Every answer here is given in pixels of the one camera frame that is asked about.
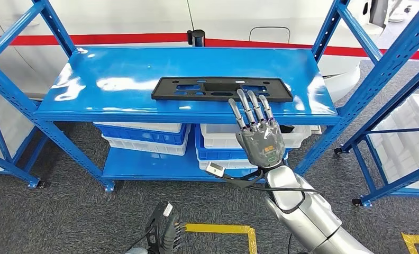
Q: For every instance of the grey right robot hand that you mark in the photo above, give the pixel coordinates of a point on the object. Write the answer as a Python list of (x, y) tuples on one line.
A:
[(262, 147)]

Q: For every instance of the black ribbed plastic part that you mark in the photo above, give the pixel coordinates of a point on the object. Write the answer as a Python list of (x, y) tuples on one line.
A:
[(286, 129)]

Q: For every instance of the red barrier belt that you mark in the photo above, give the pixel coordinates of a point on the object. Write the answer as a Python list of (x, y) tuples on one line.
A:
[(125, 38)]

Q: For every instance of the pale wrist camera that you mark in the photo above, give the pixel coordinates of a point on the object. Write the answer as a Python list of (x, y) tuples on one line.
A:
[(214, 169), (167, 209)]

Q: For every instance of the blue plastic crate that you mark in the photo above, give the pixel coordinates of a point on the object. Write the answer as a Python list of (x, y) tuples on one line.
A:
[(216, 153), (143, 137)]

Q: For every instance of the black right camera bracket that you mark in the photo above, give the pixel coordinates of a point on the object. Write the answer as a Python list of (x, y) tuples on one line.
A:
[(241, 183)]

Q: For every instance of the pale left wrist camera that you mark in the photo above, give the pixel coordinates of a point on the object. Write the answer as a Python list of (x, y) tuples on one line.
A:
[(167, 209)]

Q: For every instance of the blue metal shelf rack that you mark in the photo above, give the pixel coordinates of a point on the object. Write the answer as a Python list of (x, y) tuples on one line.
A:
[(9, 169), (388, 189), (125, 70)]

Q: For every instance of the black stanchion post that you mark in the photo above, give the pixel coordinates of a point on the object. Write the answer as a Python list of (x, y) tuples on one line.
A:
[(196, 38)]

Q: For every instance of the yellow floor tape square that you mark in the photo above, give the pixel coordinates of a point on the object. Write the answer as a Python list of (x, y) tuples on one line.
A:
[(223, 228), (418, 239)]

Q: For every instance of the black plastic plate part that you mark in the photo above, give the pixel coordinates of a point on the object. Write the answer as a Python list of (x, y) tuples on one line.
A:
[(167, 92)]

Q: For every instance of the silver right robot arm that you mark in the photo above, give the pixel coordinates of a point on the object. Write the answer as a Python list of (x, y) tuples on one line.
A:
[(300, 217)]

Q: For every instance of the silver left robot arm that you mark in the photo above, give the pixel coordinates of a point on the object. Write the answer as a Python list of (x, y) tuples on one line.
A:
[(136, 251)]

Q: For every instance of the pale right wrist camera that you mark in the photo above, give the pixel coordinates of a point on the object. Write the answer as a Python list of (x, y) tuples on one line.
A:
[(214, 169)]

